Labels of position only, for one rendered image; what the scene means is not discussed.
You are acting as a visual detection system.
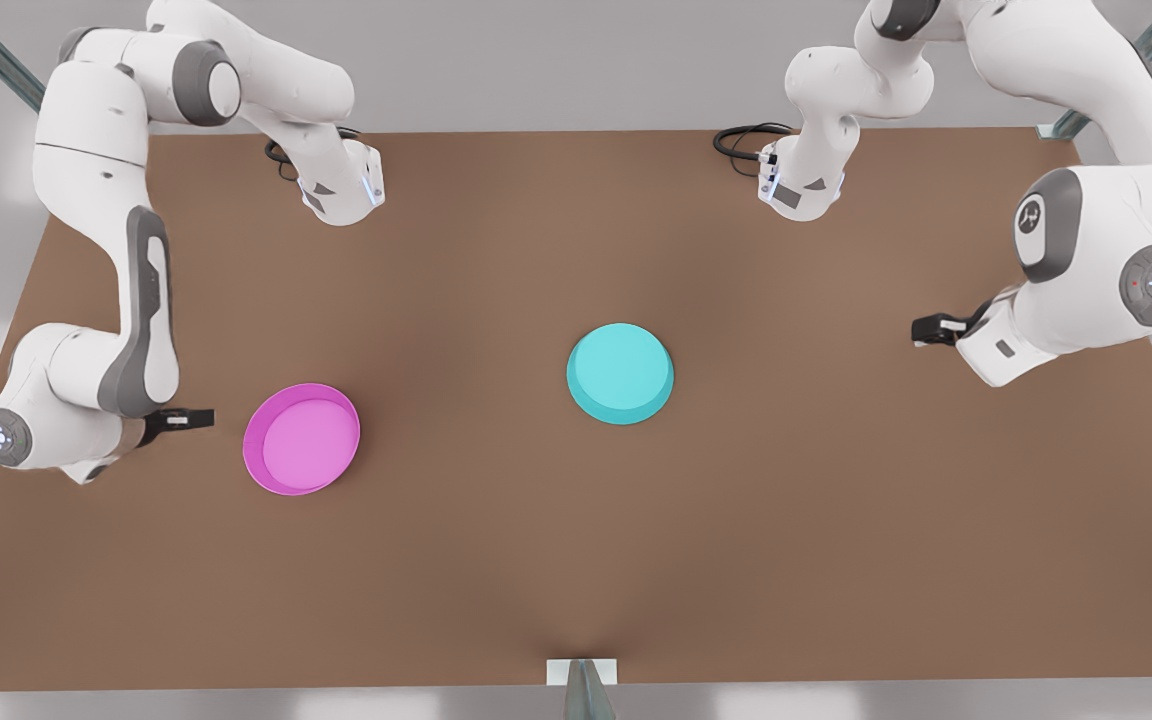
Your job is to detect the pink plate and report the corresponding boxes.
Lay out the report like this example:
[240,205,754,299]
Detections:
[242,382,362,497]

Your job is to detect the blue plate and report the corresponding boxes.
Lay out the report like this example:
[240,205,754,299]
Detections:
[565,322,676,427]

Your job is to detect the black cable loop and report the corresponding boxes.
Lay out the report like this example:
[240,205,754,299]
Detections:
[264,126,363,183]
[713,122,797,180]

